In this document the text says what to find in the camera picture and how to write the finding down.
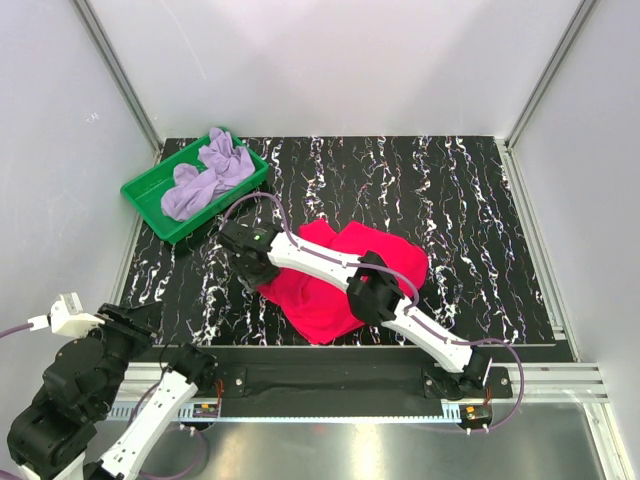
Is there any aluminium frame profile left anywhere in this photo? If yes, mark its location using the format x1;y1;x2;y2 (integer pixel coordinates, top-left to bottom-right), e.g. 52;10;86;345
71;0;164;156

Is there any red t shirt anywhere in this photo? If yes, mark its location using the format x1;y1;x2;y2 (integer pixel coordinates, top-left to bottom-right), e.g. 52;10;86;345
258;220;429;346

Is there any grey slotted cable duct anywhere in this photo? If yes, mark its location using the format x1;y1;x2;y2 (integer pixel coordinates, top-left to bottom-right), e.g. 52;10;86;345
107;399;464;424

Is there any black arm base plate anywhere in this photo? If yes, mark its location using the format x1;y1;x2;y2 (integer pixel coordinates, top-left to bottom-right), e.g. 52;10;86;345
204;346;513;412

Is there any left small circuit board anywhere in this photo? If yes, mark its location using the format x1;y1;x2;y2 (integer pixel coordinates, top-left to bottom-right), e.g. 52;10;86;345
192;403;220;419

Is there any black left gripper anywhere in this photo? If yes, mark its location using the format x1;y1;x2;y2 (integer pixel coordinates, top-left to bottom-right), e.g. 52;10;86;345
80;298;166;412

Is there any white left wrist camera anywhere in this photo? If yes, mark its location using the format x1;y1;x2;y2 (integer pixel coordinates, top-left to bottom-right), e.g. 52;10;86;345
27;292;105;339

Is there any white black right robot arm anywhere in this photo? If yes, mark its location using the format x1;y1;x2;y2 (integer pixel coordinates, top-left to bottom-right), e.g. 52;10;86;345
219;220;492;399

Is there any lavender t shirt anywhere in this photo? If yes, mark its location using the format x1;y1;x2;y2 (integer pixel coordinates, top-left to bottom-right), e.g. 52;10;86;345
161;127;255;222

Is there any right orange connector box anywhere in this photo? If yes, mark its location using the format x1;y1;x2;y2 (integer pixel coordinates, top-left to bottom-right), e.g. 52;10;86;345
459;403;493;435

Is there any green plastic bin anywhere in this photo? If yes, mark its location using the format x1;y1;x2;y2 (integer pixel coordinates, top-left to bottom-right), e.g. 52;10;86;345
121;127;269;244

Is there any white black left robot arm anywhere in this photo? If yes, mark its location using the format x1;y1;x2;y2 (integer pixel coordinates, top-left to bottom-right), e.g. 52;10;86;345
7;293;217;479

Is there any aluminium front rail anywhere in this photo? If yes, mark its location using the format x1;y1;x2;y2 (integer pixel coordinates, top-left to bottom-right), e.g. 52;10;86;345
116;362;609;403

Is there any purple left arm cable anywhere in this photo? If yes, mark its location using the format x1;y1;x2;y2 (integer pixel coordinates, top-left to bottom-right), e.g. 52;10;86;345
0;322;36;341

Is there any aluminium frame profile right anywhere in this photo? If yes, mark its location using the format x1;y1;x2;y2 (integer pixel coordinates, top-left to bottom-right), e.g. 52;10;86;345
504;0;599;151

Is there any aluminium frame profile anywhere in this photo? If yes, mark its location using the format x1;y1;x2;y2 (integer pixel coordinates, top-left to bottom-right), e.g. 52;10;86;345
504;0;599;151
71;0;164;156

